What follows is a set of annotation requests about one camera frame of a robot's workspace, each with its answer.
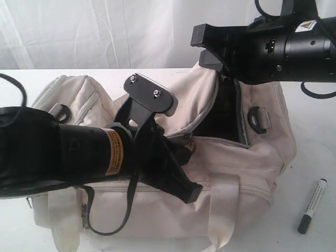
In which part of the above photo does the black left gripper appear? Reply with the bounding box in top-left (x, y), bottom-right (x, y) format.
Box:
top-left (114, 97), bottom-right (203, 204)

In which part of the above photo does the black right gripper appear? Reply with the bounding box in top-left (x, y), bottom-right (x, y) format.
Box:
top-left (191, 22), bottom-right (289, 85)

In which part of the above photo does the cream fabric duffel bag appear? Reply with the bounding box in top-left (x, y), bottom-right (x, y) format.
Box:
top-left (31, 65), bottom-right (296, 251)

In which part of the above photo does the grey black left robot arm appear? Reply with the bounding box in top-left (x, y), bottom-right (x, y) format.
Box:
top-left (1, 99), bottom-right (202, 203)

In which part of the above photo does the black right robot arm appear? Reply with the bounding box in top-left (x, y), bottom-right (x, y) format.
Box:
top-left (191, 16), bottom-right (335, 85)

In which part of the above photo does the white marker black cap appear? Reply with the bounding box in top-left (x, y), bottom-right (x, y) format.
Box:
top-left (297, 178), bottom-right (327, 234)

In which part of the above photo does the white backdrop curtain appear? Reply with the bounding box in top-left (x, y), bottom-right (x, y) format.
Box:
top-left (0, 0), bottom-right (336, 71)

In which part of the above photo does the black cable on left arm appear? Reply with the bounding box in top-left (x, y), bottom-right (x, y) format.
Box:
top-left (0, 73), bottom-right (140, 236)

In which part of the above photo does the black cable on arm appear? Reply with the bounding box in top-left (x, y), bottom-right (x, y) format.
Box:
top-left (254, 0), bottom-right (336, 100)
top-left (0, 73), bottom-right (140, 236)

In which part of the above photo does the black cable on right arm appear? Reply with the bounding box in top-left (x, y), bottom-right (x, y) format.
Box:
top-left (254, 0), bottom-right (336, 100)

